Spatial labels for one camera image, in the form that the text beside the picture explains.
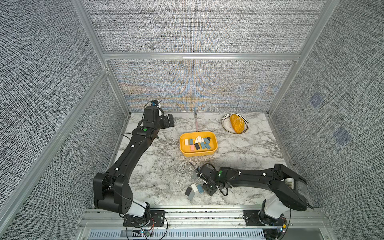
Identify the grey eraser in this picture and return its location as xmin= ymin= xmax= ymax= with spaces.
xmin=187 ymin=191 xmax=195 ymax=202

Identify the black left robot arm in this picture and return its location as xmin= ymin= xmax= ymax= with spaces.
xmin=93 ymin=113 xmax=175 ymax=219

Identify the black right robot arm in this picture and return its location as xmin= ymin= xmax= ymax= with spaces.
xmin=196 ymin=164 xmax=313 ymax=225

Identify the yellow plastic storage box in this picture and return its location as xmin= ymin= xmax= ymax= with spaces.
xmin=180 ymin=131 xmax=218 ymax=157

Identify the white patterned plate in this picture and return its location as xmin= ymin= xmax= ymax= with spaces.
xmin=221 ymin=114 xmax=249 ymax=134

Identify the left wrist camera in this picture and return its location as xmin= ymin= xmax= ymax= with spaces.
xmin=141 ymin=99 xmax=164 ymax=128

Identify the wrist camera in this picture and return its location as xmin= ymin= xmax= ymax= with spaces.
xmin=141 ymin=99 xmax=164 ymax=128
xmin=197 ymin=164 xmax=219 ymax=185

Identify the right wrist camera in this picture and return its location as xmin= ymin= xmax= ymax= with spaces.
xmin=197 ymin=164 xmax=219 ymax=185

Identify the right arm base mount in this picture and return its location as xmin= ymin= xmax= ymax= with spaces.
xmin=243 ymin=210 xmax=288 ymax=227

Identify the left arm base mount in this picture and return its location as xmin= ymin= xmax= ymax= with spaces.
xmin=123 ymin=210 xmax=166 ymax=228

